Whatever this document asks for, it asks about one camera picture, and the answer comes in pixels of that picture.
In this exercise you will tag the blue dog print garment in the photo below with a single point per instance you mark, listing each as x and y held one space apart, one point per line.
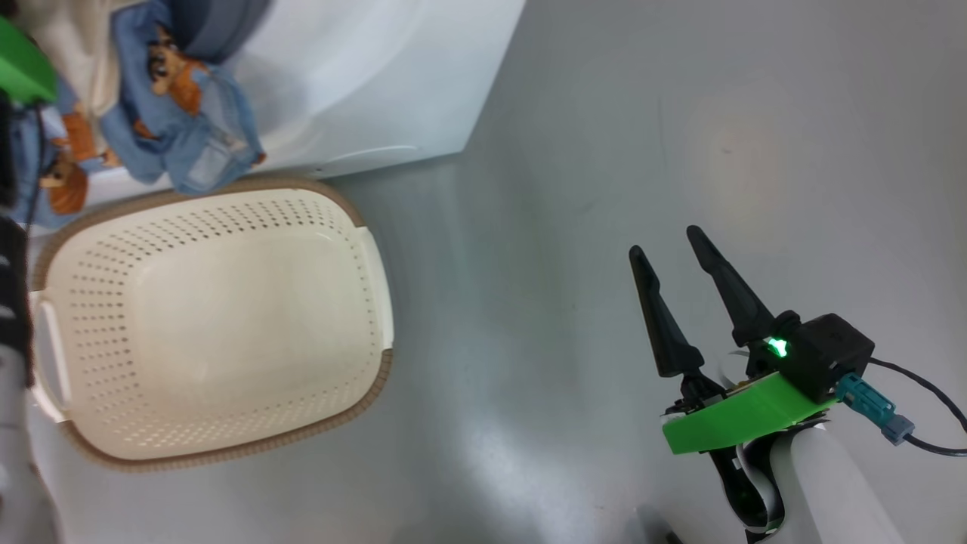
151 98

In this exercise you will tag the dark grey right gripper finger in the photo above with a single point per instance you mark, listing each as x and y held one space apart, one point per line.
665 332
740 302

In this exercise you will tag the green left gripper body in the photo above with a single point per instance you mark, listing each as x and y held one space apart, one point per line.
26 72

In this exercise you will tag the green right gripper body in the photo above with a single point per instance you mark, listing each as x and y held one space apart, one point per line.
733 415

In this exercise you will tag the round filter cover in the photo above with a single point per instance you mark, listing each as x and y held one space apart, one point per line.
378 159

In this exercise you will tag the cream perforated laundry basket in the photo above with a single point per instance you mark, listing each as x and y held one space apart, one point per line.
227 325

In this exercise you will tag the white front-load washing machine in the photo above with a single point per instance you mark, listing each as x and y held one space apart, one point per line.
378 75

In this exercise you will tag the grey rubber door gasket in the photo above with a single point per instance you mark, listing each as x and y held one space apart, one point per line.
219 26

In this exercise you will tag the cream fabric garment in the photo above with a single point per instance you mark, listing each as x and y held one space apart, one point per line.
75 45

